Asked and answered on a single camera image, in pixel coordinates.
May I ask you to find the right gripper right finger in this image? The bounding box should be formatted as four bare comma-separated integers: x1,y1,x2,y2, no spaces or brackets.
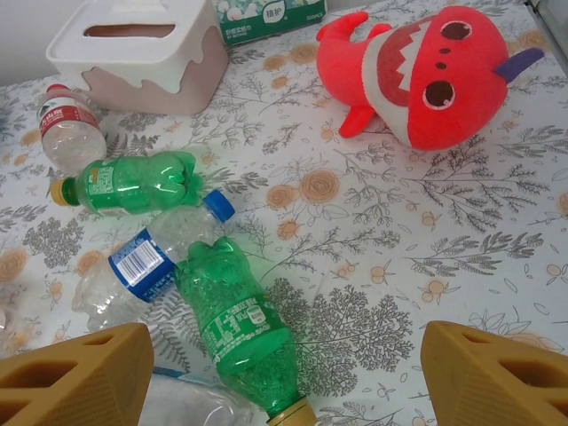
420,319,568,426

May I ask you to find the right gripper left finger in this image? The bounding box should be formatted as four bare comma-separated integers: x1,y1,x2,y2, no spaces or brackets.
0,322,155,426

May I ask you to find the clear crushed blue-cap bottle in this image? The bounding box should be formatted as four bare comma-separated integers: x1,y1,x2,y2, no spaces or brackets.
150,367,255,426

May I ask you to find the clear bottle dark blue label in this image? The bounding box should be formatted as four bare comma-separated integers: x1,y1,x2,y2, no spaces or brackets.
71,189,236,332

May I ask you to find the green plastic soda bottle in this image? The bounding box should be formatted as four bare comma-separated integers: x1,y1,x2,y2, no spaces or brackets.
49,150,208,218
174,235,317,422

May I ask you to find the clear bottle red label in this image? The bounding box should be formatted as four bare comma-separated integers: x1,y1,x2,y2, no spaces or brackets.
35,83,107,172

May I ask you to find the floral patterned tablecloth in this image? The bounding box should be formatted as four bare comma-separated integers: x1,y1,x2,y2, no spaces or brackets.
0,8,568,426

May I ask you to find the red shark plush toy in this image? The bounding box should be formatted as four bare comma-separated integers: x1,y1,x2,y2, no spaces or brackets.
316,0,546,152

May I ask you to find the white pink tissue box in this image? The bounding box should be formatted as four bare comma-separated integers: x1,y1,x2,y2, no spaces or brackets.
45,0,231,117

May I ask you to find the green tissue pack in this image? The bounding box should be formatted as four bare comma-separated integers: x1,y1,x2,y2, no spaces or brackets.
214,0,329,47

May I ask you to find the aluminium frame post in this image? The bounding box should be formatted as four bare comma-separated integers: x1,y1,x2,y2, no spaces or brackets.
523,0,568,67

